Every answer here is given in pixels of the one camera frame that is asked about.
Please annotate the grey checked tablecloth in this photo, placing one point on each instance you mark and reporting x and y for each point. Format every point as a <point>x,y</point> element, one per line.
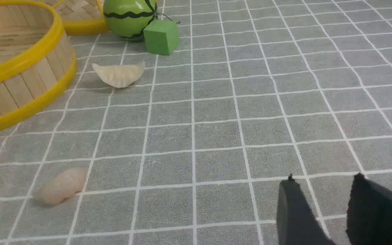
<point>192,153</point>

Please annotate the green toy watermelon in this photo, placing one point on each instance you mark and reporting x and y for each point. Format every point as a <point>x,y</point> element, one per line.
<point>128,18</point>

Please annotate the white ridged dumpling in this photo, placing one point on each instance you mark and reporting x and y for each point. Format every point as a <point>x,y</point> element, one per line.
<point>119,76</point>

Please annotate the pinkish white dumpling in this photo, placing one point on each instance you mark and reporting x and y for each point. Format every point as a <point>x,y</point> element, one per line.
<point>63,186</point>

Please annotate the bamboo steamer tray yellow rim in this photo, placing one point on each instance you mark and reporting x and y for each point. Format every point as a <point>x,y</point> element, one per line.
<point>37,60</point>

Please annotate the green foam cube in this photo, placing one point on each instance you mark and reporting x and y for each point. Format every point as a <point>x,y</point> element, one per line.
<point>161,37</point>

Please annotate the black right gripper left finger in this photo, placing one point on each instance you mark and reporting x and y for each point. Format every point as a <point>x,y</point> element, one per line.
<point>296,224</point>

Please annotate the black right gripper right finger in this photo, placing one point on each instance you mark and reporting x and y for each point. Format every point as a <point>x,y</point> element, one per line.
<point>369,213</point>

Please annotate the woven bamboo steamer lid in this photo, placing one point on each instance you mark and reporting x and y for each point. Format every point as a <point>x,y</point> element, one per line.
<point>80,17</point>

